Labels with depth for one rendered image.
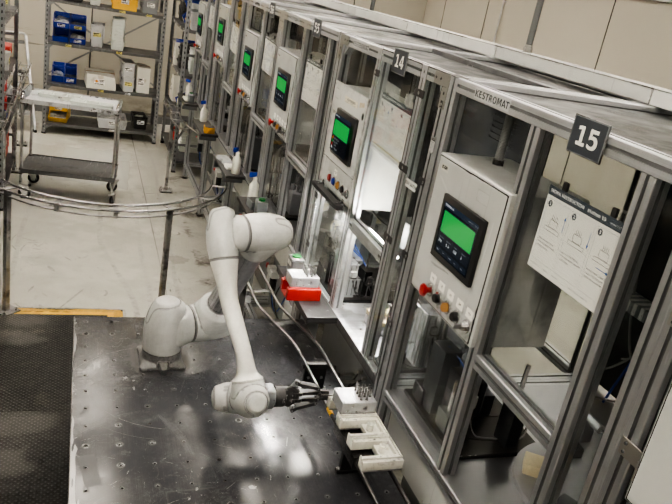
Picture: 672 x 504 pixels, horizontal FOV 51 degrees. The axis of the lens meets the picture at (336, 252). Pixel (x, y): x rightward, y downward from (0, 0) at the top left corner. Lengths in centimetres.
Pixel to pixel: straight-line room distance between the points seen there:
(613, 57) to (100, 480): 608
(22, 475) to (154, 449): 108
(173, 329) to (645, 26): 537
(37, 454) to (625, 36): 593
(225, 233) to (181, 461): 77
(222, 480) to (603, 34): 603
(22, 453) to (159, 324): 107
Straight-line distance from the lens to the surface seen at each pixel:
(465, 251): 205
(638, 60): 708
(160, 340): 289
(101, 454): 252
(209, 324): 291
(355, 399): 248
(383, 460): 232
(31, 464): 356
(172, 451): 254
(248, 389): 225
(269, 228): 249
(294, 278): 309
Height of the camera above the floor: 223
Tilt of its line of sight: 21 degrees down
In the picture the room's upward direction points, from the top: 11 degrees clockwise
